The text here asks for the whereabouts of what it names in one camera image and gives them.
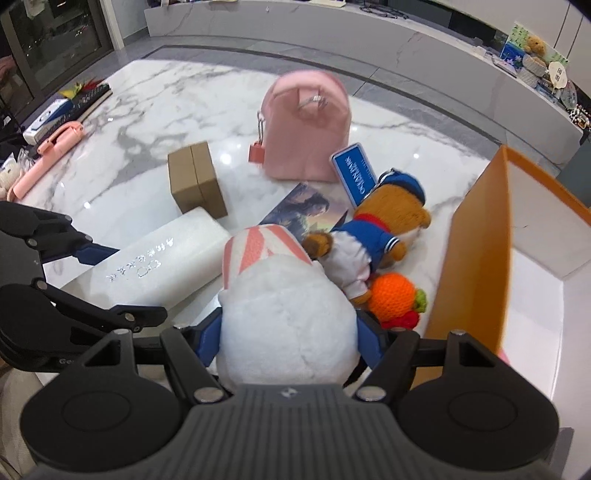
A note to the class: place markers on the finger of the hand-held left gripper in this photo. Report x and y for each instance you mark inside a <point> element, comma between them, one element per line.
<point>94,254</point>
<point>129,316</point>

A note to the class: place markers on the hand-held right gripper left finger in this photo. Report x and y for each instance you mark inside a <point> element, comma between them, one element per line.
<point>208,339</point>

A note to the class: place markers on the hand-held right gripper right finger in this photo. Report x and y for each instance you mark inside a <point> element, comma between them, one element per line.
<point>369,339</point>

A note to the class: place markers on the white box silver print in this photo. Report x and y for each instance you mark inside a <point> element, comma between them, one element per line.
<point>152,258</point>

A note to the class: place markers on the white plush toy pink stripes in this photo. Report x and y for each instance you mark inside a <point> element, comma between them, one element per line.
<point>286,318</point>

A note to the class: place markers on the sailor bear plush toy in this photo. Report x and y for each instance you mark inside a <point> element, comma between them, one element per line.
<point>369,235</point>

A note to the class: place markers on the orange storage box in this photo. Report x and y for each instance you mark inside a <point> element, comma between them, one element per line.
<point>475,258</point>

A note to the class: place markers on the pink backpack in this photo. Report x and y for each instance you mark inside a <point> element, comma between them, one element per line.
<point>304,134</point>

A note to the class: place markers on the orange crocheted fruit toy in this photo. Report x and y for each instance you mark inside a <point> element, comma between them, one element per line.
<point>392,293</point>

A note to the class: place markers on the pink selfie stick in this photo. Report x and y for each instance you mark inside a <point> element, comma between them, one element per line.
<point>46,154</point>

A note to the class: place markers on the small white plush toy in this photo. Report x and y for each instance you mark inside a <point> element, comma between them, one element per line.
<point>10,175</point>

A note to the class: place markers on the brown cardboard box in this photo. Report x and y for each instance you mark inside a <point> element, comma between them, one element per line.
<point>196,180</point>

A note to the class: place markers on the white and blue box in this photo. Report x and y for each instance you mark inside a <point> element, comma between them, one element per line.
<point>44,120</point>

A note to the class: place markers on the printed picture card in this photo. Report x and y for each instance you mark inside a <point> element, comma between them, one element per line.
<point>300,205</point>

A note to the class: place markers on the blue card sign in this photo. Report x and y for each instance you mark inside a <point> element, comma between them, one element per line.
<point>355,173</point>

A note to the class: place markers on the colourful feathers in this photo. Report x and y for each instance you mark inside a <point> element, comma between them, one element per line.
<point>78,87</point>

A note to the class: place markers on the glass sliding door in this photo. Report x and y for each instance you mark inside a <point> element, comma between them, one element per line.
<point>51,32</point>

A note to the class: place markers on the black and white patterned cloth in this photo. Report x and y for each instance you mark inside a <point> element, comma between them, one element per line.
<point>581,115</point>

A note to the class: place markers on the blue flower picture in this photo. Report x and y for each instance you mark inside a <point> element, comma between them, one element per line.
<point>511,57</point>

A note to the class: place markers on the white woven basket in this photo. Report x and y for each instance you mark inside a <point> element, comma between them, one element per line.
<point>535,69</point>

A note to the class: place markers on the white round sign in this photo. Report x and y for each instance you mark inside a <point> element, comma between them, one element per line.
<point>557,74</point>

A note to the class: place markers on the brown teddy bear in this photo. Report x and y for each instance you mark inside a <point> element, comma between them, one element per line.
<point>535,46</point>

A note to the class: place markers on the green picture board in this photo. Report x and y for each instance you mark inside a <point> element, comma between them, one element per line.
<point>519,34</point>

